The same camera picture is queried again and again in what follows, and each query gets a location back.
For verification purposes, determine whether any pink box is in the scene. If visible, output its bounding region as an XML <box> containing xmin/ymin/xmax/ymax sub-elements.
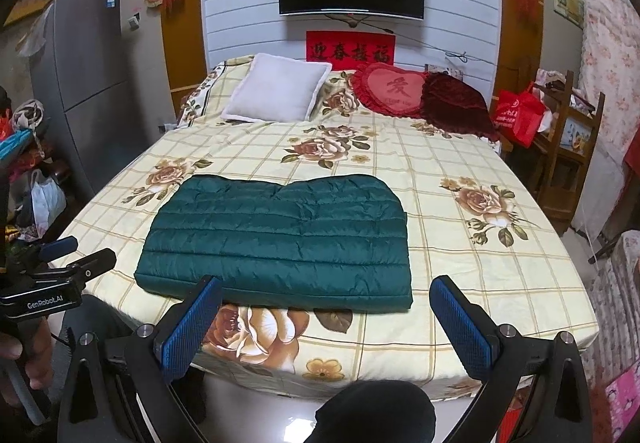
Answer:
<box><xmin>605</xmin><ymin>368</ymin><xmax>640</xmax><ymax>439</ymax></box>

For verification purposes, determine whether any teal quilted jacket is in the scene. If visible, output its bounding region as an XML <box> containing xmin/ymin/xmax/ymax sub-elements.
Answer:
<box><xmin>134</xmin><ymin>174</ymin><xmax>415</xmax><ymax>313</ymax></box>

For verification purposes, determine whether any floral quilt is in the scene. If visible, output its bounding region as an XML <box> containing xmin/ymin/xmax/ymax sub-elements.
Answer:
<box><xmin>570</xmin><ymin>0</ymin><xmax>640</xmax><ymax>244</ymax></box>

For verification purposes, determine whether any red heart-shaped pillow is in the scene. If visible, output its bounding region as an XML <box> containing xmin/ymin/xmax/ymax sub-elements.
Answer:
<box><xmin>349</xmin><ymin>62</ymin><xmax>436</xmax><ymax>118</ymax></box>

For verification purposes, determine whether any wooden rack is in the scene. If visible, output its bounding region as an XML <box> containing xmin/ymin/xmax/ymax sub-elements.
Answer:
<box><xmin>525</xmin><ymin>68</ymin><xmax>606</xmax><ymax>236</ymax></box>

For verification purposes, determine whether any pink floral cloth cover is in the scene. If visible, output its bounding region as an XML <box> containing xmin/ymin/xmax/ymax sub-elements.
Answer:
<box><xmin>585</xmin><ymin>230</ymin><xmax>640</xmax><ymax>389</ymax></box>

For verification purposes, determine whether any small wall picture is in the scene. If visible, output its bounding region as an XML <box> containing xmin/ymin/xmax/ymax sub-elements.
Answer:
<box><xmin>550</xmin><ymin>0</ymin><xmax>586</xmax><ymax>29</ymax></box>

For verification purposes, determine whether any person's leg in dark trousers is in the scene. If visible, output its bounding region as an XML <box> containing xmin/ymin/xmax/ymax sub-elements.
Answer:
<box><xmin>305</xmin><ymin>379</ymin><xmax>437</xmax><ymax>443</ymax></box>

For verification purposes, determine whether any white pillow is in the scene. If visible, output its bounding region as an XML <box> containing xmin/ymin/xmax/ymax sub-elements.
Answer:
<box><xmin>220</xmin><ymin>52</ymin><xmax>333</xmax><ymax>123</ymax></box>

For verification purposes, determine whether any grey refrigerator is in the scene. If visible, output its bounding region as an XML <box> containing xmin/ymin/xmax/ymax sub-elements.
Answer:
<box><xmin>27</xmin><ymin>0</ymin><xmax>173</xmax><ymax>196</ymax></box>

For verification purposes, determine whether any dark red velvet cushion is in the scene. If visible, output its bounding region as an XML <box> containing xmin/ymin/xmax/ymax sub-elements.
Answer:
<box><xmin>419</xmin><ymin>72</ymin><xmax>501</xmax><ymax>143</ymax></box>

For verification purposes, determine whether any red shopping bag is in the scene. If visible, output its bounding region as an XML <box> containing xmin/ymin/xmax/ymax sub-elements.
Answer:
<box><xmin>492</xmin><ymin>80</ymin><xmax>548</xmax><ymax>148</ymax></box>

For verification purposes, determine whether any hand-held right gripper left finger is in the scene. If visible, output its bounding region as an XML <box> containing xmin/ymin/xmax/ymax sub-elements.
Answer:
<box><xmin>56</xmin><ymin>274</ymin><xmax>223</xmax><ymax>443</ymax></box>

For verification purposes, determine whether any person's left hand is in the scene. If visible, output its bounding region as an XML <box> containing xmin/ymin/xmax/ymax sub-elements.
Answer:
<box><xmin>0</xmin><ymin>319</ymin><xmax>54</xmax><ymax>394</ymax></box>

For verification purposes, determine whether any rolled patterned cloth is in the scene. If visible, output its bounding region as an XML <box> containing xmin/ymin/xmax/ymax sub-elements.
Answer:
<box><xmin>11</xmin><ymin>102</ymin><xmax>51</xmax><ymax>131</ymax></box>

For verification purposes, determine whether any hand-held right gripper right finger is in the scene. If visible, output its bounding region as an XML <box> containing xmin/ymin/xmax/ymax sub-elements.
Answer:
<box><xmin>428</xmin><ymin>275</ymin><xmax>594</xmax><ymax>443</ymax></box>

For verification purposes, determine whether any white plastic bag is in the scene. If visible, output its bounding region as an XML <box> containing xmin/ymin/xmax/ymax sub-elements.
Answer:
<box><xmin>30</xmin><ymin>168</ymin><xmax>68</xmax><ymax>229</ymax></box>

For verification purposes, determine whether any red wall banner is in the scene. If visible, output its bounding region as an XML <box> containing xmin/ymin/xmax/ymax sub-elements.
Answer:
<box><xmin>305</xmin><ymin>29</ymin><xmax>397</xmax><ymax>72</ymax></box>

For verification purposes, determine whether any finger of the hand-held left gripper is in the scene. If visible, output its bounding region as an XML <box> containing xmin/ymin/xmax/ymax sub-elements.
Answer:
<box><xmin>30</xmin><ymin>248</ymin><xmax>117</xmax><ymax>294</ymax></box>
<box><xmin>7</xmin><ymin>236</ymin><xmax>79</xmax><ymax>274</ymax></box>

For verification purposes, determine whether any bed with floral sheet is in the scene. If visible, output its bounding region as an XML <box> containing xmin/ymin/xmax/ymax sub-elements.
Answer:
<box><xmin>47</xmin><ymin>54</ymin><xmax>601</xmax><ymax>404</ymax></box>

